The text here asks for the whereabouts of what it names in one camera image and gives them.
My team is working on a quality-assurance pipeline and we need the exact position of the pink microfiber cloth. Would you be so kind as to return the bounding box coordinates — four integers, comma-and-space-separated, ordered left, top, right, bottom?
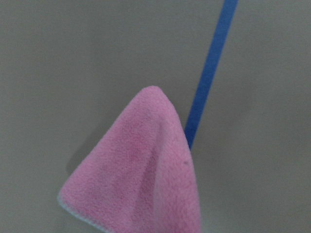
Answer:
58, 86, 202, 233

